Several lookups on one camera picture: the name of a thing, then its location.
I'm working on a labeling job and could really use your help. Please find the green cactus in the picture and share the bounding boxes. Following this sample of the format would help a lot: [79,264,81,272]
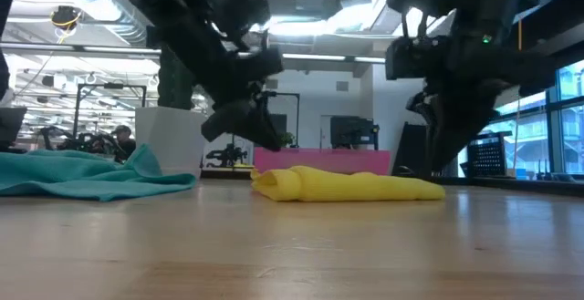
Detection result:
[157,47,196,111]

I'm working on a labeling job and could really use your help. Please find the white hexagonal plant pot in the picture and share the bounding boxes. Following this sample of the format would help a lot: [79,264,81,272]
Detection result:
[134,106,210,179]

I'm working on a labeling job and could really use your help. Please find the small green plant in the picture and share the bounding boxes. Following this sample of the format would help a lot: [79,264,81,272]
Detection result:
[276,130,297,150]

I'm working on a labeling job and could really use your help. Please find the black background robot arms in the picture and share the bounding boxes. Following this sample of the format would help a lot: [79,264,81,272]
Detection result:
[38,125,115,154]

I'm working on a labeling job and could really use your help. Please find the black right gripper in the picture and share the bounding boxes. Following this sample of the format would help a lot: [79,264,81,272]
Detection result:
[406,26,556,172]

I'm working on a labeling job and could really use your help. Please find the black background monitor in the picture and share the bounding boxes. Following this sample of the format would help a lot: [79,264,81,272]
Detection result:
[329,116,381,150]

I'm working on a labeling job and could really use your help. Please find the large glass window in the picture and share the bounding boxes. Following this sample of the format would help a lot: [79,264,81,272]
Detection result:
[455,57,584,182]

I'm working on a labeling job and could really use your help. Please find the small black background robot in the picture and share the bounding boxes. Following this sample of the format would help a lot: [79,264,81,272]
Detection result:
[204,143,250,169]

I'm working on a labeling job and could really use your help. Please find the thin black stand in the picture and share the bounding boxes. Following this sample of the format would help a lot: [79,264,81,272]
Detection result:
[261,90,301,150]

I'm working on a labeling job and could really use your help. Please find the silver ribbed air duct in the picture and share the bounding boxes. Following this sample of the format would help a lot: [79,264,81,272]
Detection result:
[40,0,151,46]

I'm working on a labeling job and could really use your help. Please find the black dome ceiling fixture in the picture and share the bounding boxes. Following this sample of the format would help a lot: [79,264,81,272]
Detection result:
[49,5,83,32]

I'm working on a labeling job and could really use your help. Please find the black leaning panel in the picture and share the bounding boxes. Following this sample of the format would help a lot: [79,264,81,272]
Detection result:
[391,121,430,177]

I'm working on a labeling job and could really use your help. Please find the dark monitor screen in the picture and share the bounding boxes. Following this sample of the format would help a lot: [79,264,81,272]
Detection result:
[0,107,27,151]

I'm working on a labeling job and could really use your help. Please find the red plastic tray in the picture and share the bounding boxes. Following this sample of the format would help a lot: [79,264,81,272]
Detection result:
[253,147,392,176]

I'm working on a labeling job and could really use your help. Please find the person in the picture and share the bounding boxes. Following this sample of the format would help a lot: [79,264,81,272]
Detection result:
[110,124,137,162]

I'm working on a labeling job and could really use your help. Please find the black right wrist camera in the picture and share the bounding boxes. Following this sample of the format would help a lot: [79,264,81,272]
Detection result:
[385,35,453,81]

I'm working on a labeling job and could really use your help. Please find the teal microfiber towel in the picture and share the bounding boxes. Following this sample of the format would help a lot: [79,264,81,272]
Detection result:
[0,143,198,202]

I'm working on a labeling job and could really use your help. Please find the long linear ceiling light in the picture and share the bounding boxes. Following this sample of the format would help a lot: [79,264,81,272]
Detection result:
[0,42,389,66]

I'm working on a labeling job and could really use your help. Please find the grey ceiling duct box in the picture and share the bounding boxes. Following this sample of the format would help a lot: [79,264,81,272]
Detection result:
[295,0,344,18]

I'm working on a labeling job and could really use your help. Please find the black perforated crate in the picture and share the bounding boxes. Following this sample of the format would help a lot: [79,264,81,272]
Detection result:
[457,130,513,179]

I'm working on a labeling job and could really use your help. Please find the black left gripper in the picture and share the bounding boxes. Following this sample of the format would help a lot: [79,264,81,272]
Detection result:
[200,47,284,151]

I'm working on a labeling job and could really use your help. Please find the yellow microfiber towel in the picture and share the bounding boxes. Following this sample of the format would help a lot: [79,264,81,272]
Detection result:
[249,165,446,202]

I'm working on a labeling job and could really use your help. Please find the black background stand frame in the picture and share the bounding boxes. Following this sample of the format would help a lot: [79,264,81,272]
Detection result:
[75,83,148,150]

